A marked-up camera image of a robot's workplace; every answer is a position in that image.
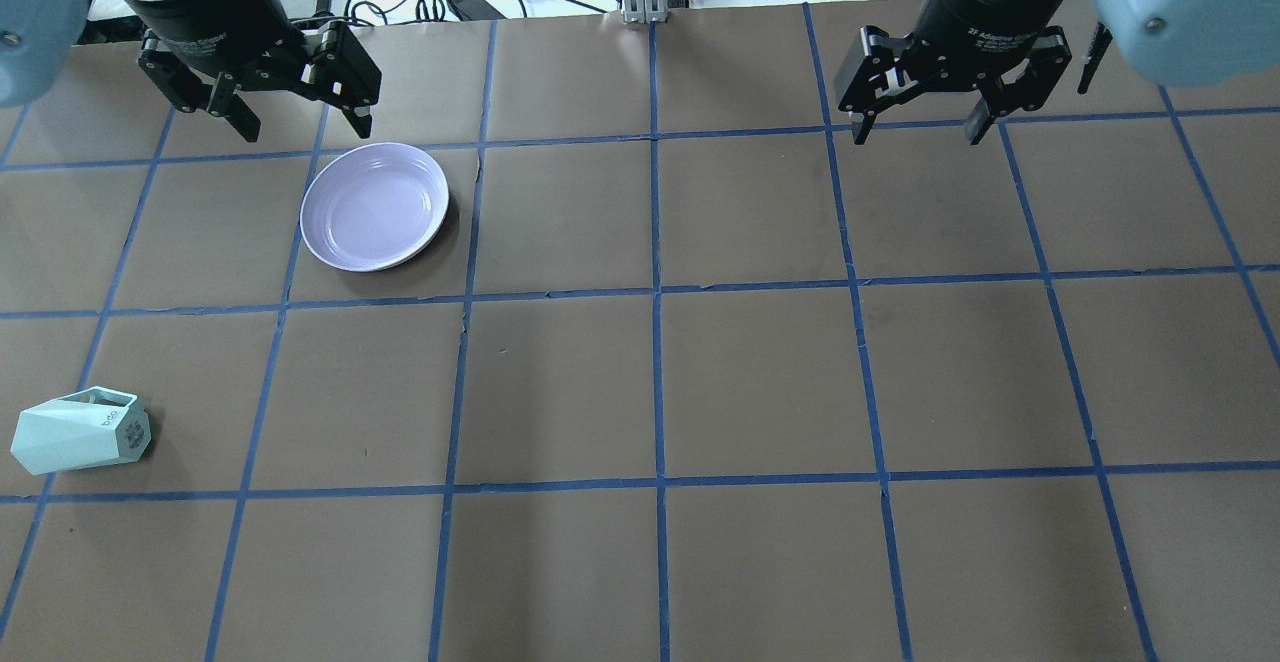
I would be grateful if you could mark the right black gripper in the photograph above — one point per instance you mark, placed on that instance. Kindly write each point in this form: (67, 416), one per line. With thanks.
(972, 14)

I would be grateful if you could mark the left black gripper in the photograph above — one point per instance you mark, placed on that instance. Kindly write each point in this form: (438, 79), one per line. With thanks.
(212, 4)

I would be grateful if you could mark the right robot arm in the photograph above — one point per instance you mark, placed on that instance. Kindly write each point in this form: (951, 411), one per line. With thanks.
(1182, 43)

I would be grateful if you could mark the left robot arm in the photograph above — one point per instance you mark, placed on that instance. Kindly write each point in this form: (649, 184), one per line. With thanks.
(38, 35)

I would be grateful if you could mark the lavender plate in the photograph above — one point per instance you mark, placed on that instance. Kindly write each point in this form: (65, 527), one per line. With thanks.
(374, 208)

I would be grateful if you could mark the black power adapter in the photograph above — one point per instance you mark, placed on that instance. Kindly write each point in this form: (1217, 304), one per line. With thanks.
(474, 10)

